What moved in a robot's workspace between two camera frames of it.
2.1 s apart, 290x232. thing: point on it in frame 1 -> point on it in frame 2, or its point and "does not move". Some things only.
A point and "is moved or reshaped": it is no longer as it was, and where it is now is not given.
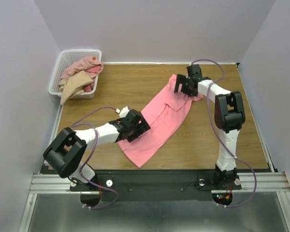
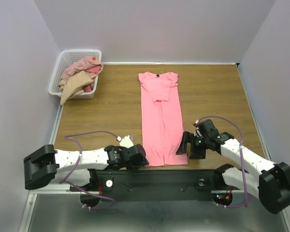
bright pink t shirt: [166, 115] is moved or reshaped
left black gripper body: [140, 129] -> [131, 166]
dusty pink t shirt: [91, 63] does not move
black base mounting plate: [142, 185] does not move
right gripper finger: [183, 79] -> [187, 138]
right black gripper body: [183, 84] -> [192, 145]
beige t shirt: [73, 84] does not move
